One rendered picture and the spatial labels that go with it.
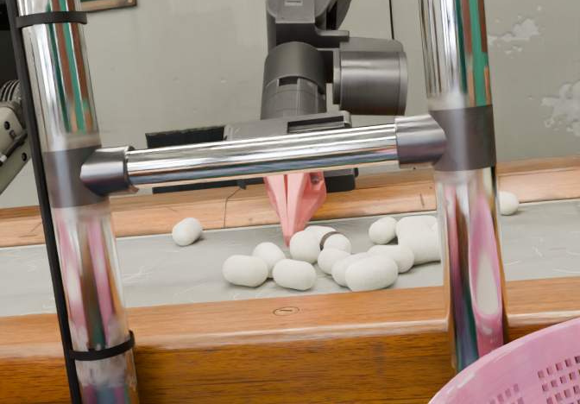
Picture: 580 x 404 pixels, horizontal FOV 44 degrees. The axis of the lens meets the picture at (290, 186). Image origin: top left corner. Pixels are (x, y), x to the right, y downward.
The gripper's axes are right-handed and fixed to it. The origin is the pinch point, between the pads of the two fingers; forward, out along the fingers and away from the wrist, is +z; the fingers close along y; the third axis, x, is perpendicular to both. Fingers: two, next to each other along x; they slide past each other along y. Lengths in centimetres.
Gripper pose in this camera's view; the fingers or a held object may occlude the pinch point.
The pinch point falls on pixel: (290, 232)
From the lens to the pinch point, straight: 53.6
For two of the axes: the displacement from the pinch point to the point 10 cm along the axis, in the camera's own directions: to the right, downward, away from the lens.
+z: -0.2, 7.4, -6.7
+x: 1.7, 6.7, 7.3
